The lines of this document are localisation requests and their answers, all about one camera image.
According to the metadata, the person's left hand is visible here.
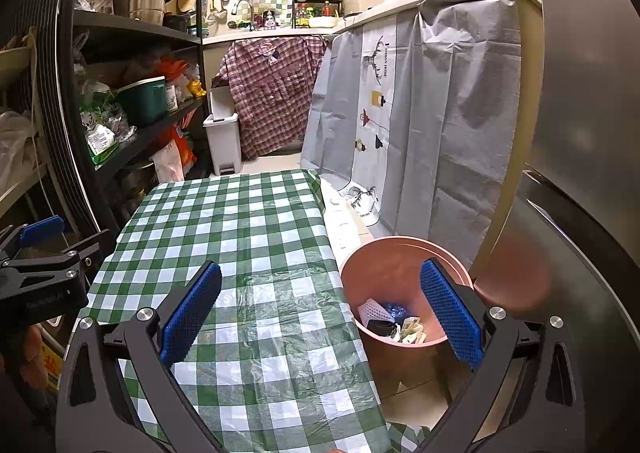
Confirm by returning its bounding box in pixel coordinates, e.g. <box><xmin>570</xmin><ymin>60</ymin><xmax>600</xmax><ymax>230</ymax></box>
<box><xmin>20</xmin><ymin>325</ymin><xmax>56</xmax><ymax>386</ymax></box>

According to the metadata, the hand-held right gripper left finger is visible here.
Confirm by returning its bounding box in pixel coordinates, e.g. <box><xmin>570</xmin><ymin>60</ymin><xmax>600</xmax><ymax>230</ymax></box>
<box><xmin>54</xmin><ymin>260</ymin><xmax>226</xmax><ymax>453</ymax></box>

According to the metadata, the green and white packet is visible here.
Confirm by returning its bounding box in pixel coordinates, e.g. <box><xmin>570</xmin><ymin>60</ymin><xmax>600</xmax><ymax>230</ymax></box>
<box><xmin>80</xmin><ymin>83</ymin><xmax>136</xmax><ymax>169</ymax></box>

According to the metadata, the black spice rack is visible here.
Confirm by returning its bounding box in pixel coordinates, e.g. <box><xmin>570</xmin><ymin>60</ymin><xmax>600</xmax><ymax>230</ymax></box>
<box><xmin>292</xmin><ymin>0</ymin><xmax>345</xmax><ymax>29</ymax></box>

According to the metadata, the green pot with white lid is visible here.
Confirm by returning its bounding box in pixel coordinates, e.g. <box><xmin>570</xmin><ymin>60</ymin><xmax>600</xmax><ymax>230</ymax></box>
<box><xmin>116</xmin><ymin>76</ymin><xmax>168</xmax><ymax>128</ymax></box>

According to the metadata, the white pedal bin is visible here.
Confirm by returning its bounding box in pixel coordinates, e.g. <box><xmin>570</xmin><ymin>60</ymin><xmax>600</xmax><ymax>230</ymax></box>
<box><xmin>202</xmin><ymin>86</ymin><xmax>244</xmax><ymax>177</ymax></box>

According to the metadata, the green checked tablecloth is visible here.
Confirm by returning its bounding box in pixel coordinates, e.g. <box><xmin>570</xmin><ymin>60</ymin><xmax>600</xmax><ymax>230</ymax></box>
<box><xmin>75</xmin><ymin>169</ymin><xmax>431</xmax><ymax>453</ymax></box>

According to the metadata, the pink plastic bucket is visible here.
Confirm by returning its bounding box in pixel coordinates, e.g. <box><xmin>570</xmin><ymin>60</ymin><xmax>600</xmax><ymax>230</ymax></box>
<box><xmin>339</xmin><ymin>235</ymin><xmax>476</xmax><ymax>401</ymax></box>

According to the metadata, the metal faucet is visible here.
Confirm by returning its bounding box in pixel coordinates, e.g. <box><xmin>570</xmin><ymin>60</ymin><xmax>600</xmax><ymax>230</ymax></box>
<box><xmin>234</xmin><ymin>0</ymin><xmax>256</xmax><ymax>29</ymax></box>

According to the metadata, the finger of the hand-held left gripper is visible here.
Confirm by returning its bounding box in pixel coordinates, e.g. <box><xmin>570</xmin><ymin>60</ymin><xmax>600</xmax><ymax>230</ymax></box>
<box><xmin>0</xmin><ymin>214</ymin><xmax>66</xmax><ymax>261</ymax></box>
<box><xmin>0</xmin><ymin>228</ymin><xmax>112</xmax><ymax>282</ymax></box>

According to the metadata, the black shelf rack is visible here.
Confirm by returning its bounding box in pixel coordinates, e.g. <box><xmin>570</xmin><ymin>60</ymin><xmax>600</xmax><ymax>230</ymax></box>
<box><xmin>60</xmin><ymin>0</ymin><xmax>208</xmax><ymax>214</ymax></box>

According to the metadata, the white foam net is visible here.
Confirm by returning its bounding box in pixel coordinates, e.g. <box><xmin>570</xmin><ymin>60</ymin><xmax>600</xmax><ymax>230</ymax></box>
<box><xmin>359</xmin><ymin>298</ymin><xmax>388</xmax><ymax>324</ymax></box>

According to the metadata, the white plastic bag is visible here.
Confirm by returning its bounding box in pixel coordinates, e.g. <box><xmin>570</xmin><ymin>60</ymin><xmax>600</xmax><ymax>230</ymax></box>
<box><xmin>0</xmin><ymin>110</ymin><xmax>38</xmax><ymax>194</ymax></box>

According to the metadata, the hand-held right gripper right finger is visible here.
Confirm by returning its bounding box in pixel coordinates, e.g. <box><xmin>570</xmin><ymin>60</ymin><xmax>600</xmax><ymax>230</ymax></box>
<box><xmin>419</xmin><ymin>258</ymin><xmax>586</xmax><ymax>453</ymax></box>

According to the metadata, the black tape roll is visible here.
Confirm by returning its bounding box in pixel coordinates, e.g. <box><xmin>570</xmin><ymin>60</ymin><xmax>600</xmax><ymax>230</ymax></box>
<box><xmin>367</xmin><ymin>320</ymin><xmax>398</xmax><ymax>339</ymax></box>

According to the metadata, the yellow package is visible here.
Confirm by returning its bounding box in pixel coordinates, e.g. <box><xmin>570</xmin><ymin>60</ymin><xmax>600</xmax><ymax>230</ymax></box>
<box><xmin>42</xmin><ymin>340</ymin><xmax>68</xmax><ymax>391</ymax></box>

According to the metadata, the white and orange bag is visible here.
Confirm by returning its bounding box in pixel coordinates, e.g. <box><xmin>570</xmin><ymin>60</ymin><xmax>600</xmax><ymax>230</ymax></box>
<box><xmin>150</xmin><ymin>126</ymin><xmax>196</xmax><ymax>184</ymax></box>

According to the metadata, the white long panel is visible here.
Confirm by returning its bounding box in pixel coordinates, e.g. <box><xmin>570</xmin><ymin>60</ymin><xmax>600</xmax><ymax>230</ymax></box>
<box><xmin>319</xmin><ymin>177</ymin><xmax>373</xmax><ymax>259</ymax></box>

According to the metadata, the orange bag on shelf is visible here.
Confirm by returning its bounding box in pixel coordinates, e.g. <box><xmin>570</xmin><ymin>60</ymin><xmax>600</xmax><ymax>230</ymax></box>
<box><xmin>157</xmin><ymin>58</ymin><xmax>188</xmax><ymax>84</ymax></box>

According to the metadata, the grey printed curtain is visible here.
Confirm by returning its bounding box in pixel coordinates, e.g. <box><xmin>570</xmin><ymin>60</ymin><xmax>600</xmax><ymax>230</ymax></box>
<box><xmin>300</xmin><ymin>0</ymin><xmax>523</xmax><ymax>274</ymax></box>

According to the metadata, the red plaid cloth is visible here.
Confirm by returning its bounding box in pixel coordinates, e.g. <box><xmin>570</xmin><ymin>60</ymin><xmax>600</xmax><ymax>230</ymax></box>
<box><xmin>215</xmin><ymin>36</ymin><xmax>328</xmax><ymax>159</ymax></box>

